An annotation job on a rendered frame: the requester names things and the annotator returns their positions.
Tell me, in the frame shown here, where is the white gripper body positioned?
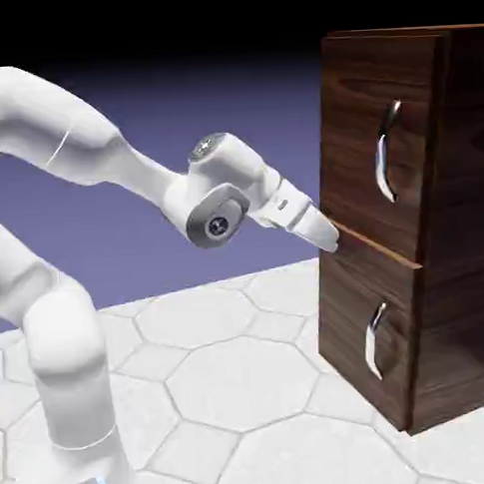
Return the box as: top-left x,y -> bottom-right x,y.
288,203 -> 340,255

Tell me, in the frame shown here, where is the large dark wood door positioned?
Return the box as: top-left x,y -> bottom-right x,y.
309,30 -> 456,270

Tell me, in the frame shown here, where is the small dark wood door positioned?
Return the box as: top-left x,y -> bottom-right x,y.
311,230 -> 432,438

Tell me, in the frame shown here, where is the dark wood cabinet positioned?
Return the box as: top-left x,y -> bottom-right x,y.
301,23 -> 484,441

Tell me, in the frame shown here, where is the long curved silver handle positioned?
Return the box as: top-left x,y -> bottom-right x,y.
370,99 -> 408,205

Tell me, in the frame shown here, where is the short curved silver handle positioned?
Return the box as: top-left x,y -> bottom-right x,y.
362,300 -> 393,381

